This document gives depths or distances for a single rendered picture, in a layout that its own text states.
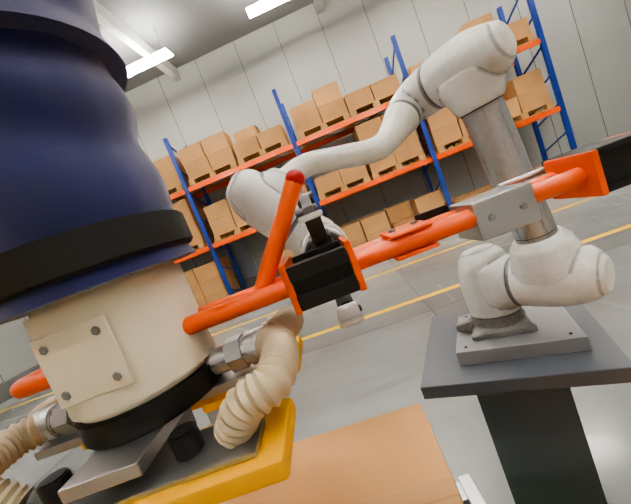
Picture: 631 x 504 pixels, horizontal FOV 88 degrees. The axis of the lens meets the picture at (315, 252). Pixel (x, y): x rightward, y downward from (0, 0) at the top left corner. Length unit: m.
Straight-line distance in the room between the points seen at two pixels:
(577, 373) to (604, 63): 10.46
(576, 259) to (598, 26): 10.51
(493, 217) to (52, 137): 0.45
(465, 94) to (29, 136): 0.84
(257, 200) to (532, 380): 0.83
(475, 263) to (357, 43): 8.79
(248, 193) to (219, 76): 9.25
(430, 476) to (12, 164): 0.60
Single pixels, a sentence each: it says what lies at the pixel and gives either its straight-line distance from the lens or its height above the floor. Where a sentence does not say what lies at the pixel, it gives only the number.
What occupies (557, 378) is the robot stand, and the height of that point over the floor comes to 0.74.
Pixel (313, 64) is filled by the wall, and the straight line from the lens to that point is 9.49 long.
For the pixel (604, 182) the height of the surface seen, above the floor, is 1.26.
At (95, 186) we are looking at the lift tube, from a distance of 0.39.
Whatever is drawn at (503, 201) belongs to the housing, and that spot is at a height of 1.28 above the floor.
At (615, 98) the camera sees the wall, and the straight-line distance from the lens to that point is 11.25.
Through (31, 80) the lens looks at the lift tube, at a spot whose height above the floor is 1.55.
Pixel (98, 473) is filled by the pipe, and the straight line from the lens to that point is 0.41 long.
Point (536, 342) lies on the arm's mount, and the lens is 1.12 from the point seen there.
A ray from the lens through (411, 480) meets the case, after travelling 0.57.
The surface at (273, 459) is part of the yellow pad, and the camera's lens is 0.33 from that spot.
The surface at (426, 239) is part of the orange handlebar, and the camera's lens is 0.38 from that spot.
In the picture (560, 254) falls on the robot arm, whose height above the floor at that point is 1.02.
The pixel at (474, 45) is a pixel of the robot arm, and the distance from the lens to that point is 0.93.
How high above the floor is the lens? 1.34
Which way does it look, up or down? 6 degrees down
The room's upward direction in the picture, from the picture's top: 22 degrees counter-clockwise
